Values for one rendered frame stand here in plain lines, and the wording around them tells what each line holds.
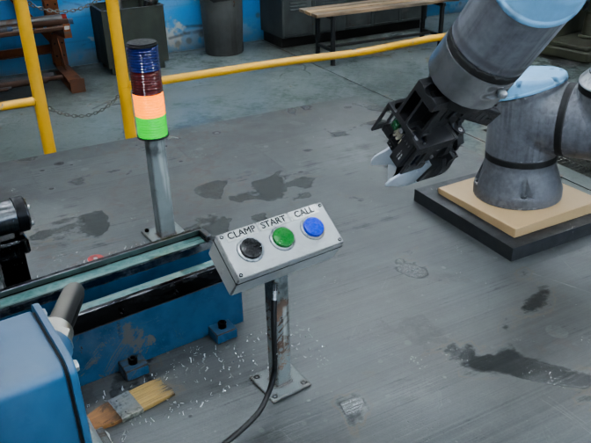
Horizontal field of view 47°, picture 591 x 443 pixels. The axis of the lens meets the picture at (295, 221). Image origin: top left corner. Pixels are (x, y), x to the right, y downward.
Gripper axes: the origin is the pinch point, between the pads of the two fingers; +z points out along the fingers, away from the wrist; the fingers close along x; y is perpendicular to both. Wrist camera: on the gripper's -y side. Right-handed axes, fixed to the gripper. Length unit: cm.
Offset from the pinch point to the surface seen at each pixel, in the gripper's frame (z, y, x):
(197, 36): 379, -218, -355
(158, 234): 61, 12, -30
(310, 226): 7.3, 11.7, -0.1
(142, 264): 37.3, 25.8, -15.1
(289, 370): 27.8, 15.2, 13.1
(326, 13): 282, -274, -274
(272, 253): 8.1, 18.6, 1.4
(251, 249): 7.3, 21.4, 0.2
